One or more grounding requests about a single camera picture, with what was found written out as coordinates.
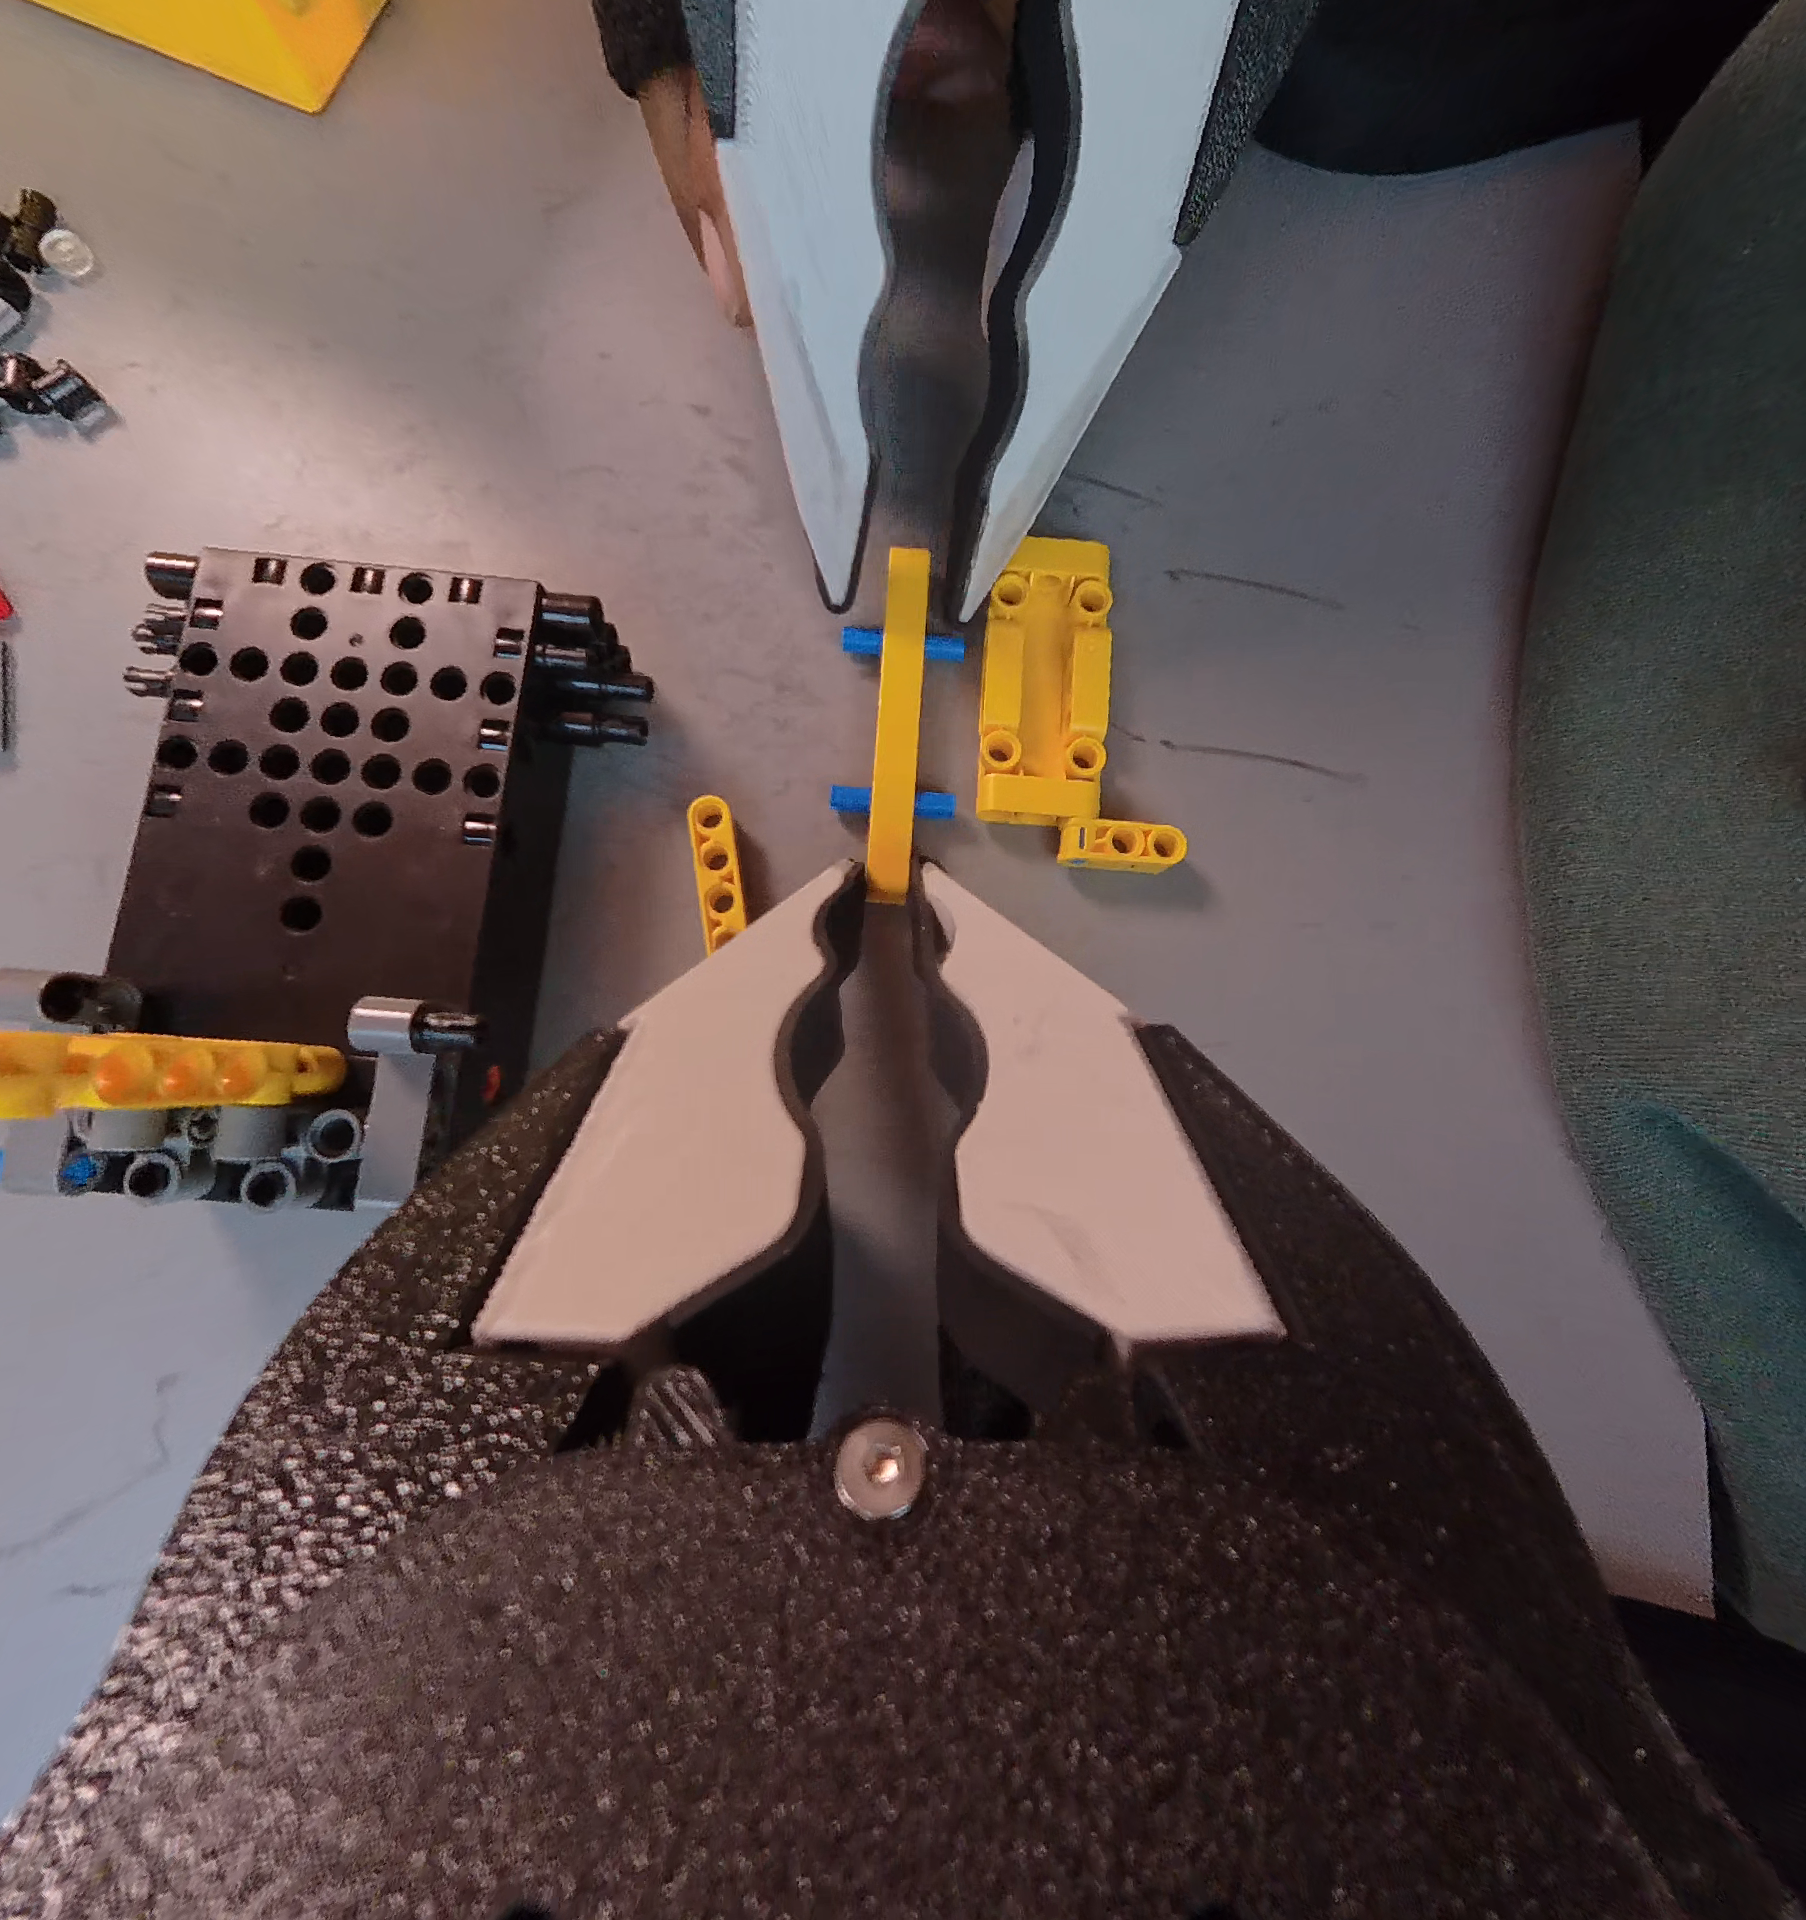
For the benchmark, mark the yellow lego panel brick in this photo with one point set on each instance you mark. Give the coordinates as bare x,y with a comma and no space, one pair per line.
1045,675

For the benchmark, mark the blue lego pin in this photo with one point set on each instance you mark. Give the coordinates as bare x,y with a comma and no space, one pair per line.
851,796
863,640

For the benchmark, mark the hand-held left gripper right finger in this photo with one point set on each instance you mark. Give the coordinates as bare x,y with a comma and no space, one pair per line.
1115,1186

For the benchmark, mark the person's dark trousers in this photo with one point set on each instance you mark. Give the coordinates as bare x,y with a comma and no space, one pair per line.
1760,1755

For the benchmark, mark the person's right hand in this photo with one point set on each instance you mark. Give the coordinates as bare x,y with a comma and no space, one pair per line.
709,211

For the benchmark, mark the yellow long lego beam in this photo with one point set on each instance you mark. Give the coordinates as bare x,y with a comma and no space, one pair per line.
900,719
721,878

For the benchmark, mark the yellow short lego beam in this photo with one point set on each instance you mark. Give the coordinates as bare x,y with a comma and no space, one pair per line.
1128,847

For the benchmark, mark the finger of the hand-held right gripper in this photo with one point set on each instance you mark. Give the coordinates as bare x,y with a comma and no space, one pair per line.
797,224
1128,195

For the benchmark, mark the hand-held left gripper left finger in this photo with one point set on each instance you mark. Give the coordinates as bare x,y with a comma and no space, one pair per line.
663,1186

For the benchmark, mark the black lego base assembly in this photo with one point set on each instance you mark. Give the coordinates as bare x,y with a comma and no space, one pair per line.
349,840

